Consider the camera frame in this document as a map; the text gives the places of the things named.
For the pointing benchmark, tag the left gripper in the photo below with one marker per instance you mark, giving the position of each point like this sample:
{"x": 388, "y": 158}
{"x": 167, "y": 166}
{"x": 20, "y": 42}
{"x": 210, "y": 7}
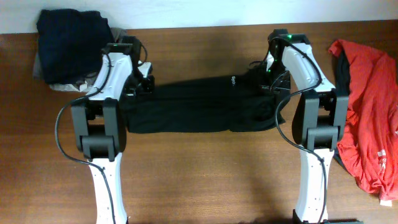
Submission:
{"x": 148, "y": 88}

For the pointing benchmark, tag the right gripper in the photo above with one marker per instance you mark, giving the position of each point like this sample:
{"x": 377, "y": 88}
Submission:
{"x": 271, "y": 89}

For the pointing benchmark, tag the black polo shirt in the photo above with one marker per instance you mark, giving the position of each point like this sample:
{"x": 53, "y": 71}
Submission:
{"x": 237, "y": 103}

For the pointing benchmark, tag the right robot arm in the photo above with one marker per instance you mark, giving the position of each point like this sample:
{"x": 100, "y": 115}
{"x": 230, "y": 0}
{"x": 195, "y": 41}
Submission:
{"x": 318, "y": 122}

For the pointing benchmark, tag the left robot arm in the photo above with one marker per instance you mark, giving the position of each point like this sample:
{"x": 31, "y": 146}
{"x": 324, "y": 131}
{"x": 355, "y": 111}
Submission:
{"x": 100, "y": 130}

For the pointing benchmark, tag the folded grey garment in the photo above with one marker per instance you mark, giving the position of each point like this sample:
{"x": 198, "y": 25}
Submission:
{"x": 84, "y": 83}

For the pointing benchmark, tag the folded navy blue garment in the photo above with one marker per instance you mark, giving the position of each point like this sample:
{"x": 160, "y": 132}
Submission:
{"x": 70, "y": 44}

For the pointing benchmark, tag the red t-shirt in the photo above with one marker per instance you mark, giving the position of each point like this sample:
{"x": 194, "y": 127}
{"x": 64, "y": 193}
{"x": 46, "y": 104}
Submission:
{"x": 368, "y": 149}

